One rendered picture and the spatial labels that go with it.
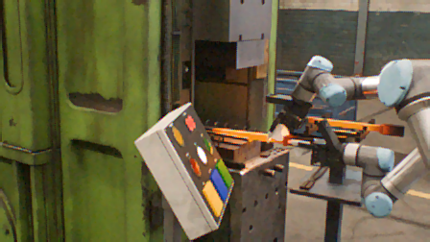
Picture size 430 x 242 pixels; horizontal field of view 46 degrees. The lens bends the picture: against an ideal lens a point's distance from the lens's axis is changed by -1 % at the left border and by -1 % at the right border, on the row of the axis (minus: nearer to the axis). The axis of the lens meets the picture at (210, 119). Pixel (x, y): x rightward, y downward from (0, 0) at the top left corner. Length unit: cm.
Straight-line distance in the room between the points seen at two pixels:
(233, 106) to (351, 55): 781
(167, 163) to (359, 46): 875
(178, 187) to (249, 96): 101
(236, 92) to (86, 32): 71
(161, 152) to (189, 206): 15
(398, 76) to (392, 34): 835
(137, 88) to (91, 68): 28
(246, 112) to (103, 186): 69
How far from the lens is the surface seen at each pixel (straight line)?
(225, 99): 223
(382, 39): 971
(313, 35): 1028
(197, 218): 124
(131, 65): 164
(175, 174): 121
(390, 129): 221
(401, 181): 161
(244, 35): 179
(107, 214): 195
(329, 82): 167
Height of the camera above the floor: 148
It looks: 13 degrees down
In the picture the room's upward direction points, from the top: 1 degrees clockwise
